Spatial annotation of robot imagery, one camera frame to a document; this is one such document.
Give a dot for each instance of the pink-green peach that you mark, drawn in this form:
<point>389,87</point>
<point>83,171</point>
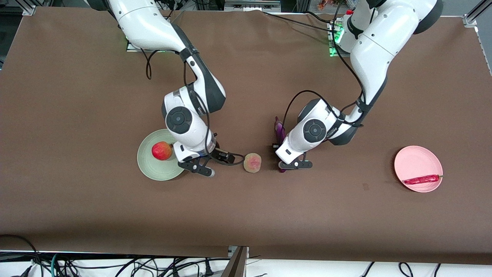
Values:
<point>252,162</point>

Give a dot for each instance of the purple eggplant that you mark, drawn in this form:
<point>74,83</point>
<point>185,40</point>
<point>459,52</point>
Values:
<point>279,130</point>

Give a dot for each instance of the red pomegranate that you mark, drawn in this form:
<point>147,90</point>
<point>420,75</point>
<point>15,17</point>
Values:
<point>161,151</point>

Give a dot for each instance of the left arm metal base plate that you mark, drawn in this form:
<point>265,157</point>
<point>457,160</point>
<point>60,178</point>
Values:
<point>336,54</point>

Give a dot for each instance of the light green plate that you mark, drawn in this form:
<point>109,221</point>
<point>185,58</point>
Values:
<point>150,169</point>

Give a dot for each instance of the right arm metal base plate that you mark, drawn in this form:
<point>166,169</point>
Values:
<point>134,49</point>

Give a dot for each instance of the metal frame post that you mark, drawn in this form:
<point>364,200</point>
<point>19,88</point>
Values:
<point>236,263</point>

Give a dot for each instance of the colourful toy bag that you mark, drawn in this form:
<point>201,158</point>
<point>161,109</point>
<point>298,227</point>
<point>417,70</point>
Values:
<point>330,4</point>

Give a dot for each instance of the aluminium frame corner bracket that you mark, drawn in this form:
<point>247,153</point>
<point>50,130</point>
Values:
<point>30,9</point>
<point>474,15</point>

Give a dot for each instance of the red chili pepper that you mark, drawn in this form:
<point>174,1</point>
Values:
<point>421,179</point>

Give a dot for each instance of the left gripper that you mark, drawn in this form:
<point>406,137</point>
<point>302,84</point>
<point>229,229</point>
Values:
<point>275,146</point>

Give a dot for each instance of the pink plate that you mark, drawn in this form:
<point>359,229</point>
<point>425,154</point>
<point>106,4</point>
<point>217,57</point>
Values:
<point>417,161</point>

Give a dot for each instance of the silver metal device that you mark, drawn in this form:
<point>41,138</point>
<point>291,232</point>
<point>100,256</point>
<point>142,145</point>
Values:
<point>251,4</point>

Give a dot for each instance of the brown table cover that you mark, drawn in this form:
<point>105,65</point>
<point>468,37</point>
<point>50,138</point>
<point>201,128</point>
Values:
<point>230,211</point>

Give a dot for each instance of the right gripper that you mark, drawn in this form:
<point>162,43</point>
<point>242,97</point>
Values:
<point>212,153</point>

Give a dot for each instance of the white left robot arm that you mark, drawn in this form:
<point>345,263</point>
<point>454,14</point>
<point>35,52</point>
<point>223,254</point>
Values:
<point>384,34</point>

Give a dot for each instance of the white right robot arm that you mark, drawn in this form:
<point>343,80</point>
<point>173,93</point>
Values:
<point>146,23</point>

